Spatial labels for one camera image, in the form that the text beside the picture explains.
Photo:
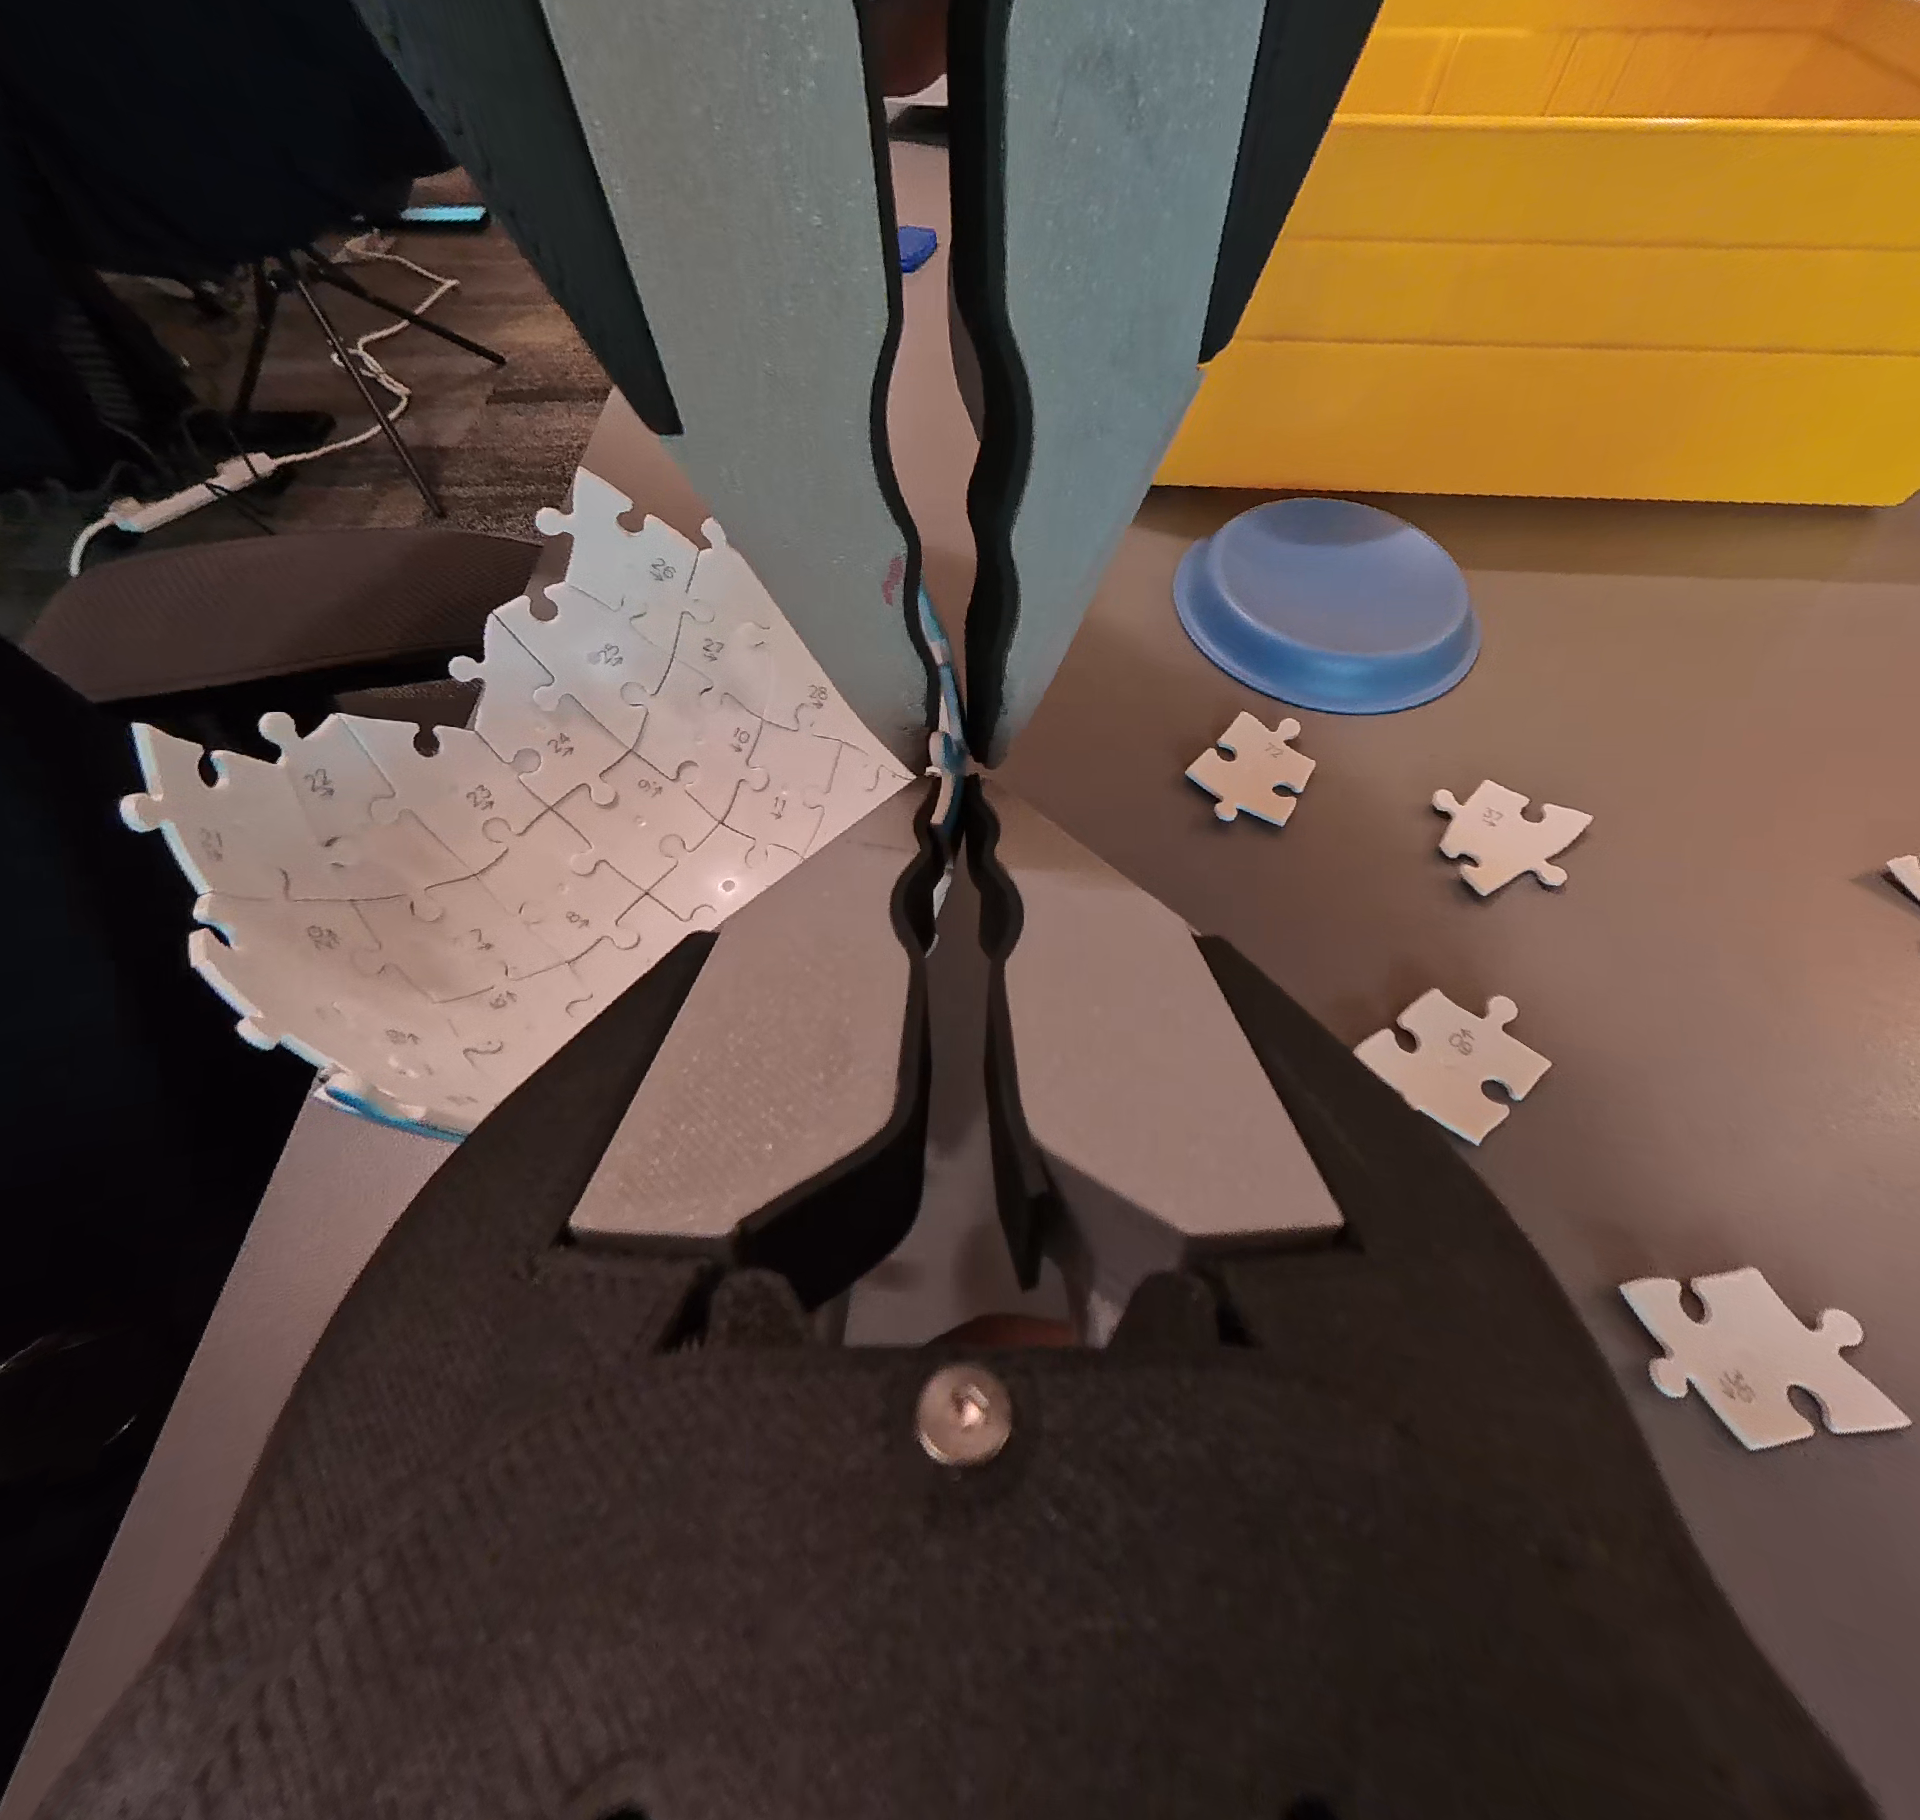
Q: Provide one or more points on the yellow plastic bin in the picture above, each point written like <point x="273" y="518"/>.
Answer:
<point x="1573" y="353"/>

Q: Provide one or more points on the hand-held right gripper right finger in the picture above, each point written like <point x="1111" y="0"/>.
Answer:
<point x="1153" y="1082"/>

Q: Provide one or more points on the white puzzle pieces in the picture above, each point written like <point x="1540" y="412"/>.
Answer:
<point x="1454" y="1062"/>

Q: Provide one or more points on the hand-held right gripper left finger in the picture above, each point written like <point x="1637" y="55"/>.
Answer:
<point x="752" y="1082"/>

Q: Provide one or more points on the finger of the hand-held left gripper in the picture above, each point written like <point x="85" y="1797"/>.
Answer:
<point x="752" y="353"/>
<point x="1111" y="353"/>

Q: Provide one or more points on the blue plastic ball stand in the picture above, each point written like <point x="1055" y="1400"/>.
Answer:
<point x="1317" y="603"/>

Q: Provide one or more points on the grey office chair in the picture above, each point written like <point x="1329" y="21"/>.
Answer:
<point x="301" y="603"/>

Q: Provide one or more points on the person's dark clothed body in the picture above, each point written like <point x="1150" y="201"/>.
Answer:
<point x="91" y="1172"/>

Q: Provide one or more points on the person's left forearm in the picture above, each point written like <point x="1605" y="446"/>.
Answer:
<point x="183" y="50"/>

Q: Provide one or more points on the partly built puzzle ball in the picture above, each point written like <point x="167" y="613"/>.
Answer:
<point x="525" y="830"/>

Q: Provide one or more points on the single curved puzzle piece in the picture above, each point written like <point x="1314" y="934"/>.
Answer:
<point x="945" y="766"/>

